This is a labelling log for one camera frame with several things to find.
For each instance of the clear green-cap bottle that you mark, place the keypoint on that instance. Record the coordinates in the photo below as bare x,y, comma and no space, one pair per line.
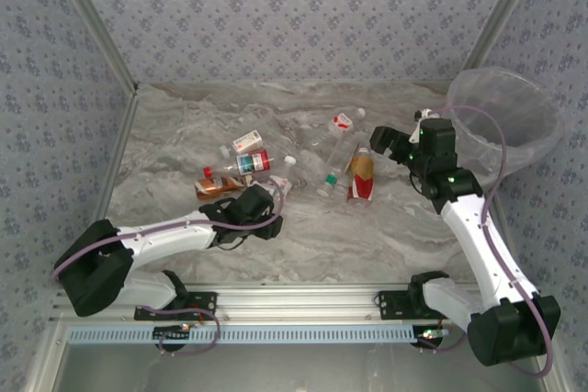
330,179

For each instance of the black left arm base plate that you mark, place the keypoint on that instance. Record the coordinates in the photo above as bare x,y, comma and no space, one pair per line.
202,302

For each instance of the right small circuit board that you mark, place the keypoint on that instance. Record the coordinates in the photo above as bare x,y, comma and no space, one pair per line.
429,334

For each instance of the brown tea bottle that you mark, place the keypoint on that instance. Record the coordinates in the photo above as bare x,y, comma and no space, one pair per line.
218,184

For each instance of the metal lower panel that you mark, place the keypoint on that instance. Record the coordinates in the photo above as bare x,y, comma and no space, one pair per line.
298,369

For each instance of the small white red carton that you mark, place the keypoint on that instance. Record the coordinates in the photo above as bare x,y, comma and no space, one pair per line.
248,141

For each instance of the small circuit board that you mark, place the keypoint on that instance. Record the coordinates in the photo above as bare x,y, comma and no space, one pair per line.
429,334
172,332

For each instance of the red white label bottle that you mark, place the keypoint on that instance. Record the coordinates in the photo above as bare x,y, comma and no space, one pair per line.
341,123

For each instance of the aluminium table side rail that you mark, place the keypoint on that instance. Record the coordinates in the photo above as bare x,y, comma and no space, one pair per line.
120,148

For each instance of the blue red label bottle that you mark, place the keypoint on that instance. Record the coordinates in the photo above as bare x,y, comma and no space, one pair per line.
252,162

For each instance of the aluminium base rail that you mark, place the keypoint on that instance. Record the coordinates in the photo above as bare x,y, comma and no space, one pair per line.
298,302

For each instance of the aluminium frame post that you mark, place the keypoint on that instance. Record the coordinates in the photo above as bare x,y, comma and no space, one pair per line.
502,11
95,20

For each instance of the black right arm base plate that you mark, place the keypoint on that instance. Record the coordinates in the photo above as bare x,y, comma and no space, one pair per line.
390,305

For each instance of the clear plastic bin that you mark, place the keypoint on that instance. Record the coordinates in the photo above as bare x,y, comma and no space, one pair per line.
528,103

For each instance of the orange red label bottle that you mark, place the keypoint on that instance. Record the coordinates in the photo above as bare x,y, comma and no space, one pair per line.
360,176

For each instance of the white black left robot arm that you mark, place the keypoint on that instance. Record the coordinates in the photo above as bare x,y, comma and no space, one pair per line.
161,237

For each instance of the left small circuit board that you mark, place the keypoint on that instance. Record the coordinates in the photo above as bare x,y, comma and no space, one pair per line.
172,332

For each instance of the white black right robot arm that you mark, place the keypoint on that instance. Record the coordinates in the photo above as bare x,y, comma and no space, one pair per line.
487,236

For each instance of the crushed clear white-cap bottle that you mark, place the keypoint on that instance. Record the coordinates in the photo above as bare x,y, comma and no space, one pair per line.
289,160

